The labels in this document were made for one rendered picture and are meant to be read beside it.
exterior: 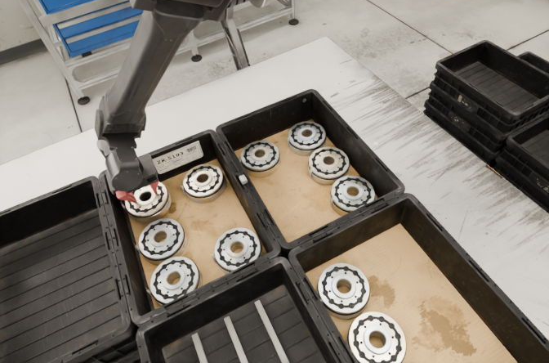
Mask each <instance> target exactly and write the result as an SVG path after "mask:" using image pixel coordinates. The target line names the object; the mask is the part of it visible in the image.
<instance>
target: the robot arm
mask: <svg viewBox="0 0 549 363"><path fill-rule="evenodd" d="M231 1H232V0H130V3H131V5H132V8H133V9H138V10H143V13H142V16H141V19H140V21H139V24H138V26H137V28H136V32H135V34H134V36H133V39H132V42H131V44H130V47H129V48H128V51H127V54H126V56H125V59H124V61H123V64H122V67H121V69H120V71H119V73H118V77H117V79H116V81H115V83H114V85H113V86H112V87H111V88H110V89H109V90H108V91H107V92H106V94H105V95H104V96H102V98H101V100H100V104H99V109H96V118H95V128H94V129H95V132H96V136H97V139H98V140H97V143H96V145H97V147H98V149H99V150H100V152H101V153H102V154H103V156H104V157H105V166H106V168H107V170H106V171H105V175H106V178H107V181H108V184H109V190H110V191H111V193H112V194H113V195H115V192H116V195H117V198H118V199H121V200H127V201H131V202H133V203H135V204H136V198H135V196H134V194H133V193H132V192H133V191H135V190H138V189H140V188H142V187H144V186H148V185H150V186H151V188H152V189H153V191H154V193H155V194H157V187H158V183H159V181H158V174H157V171H156V169H155V166H154V163H153V160H152V158H151V156H150V154H147V155H143V156H141V157H139V158H138V157H137V155H136V151H135V149H136V148H137V144H136V141H135V139H136V138H141V132H142V131H144V130H145V125H146V112H145V107H146V105H147V103H148V101H149V99H150V98H151V96H152V94H153V92H154V90H155V88H156V87H157V86H158V83H159V82H160V80H161V78H162V77H163V75H164V73H165V71H166V70H167V67H168V66H169V65H170V63H171V61H172V59H173V57H174V55H176V52H177V50H178V49H179V47H180V45H181V44H182V43H183V41H184V40H185V38H186V37H187V35H188V34H189V33H190V32H191V31H192V30H193V29H195V28H196V27H197V26H199V24H200V23H201V21H202V20H203V19H204V20H214V21H218V20H219V19H220V18H221V16H222V14H223V13H224V11H225V9H226V8H227V7H228V6H229V4H230V2H231Z"/></svg>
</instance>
